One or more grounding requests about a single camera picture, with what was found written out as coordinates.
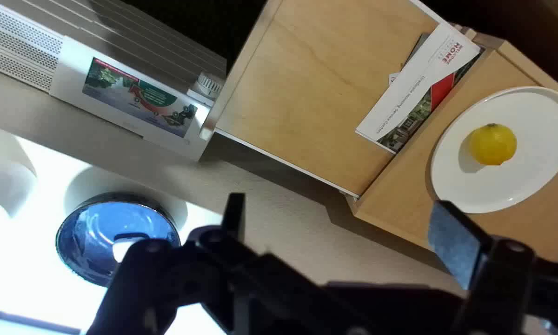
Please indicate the white slatted air conditioner unit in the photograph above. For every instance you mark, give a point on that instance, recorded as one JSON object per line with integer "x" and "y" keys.
{"x": 38, "y": 57}

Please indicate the colourful sticker label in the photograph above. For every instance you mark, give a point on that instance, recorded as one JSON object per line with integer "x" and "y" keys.
{"x": 140, "y": 96}

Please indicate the yellow lemon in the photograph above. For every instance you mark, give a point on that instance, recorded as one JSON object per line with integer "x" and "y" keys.
{"x": 492, "y": 144}

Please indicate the white printed brochure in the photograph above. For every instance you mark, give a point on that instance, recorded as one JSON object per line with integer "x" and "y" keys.
{"x": 416, "y": 104}

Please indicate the white round plate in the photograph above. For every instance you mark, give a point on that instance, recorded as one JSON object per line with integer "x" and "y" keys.
{"x": 527, "y": 169}

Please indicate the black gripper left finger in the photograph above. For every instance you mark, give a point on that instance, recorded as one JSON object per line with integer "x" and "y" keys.
{"x": 168, "y": 280}

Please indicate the wooden pull-out nightstand shelf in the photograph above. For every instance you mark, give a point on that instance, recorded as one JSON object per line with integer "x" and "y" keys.
{"x": 317, "y": 87}

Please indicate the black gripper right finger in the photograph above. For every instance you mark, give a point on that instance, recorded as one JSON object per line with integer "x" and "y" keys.
{"x": 458, "y": 243}

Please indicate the blue round bowl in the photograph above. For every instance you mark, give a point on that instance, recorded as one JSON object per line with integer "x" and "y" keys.
{"x": 99, "y": 239}

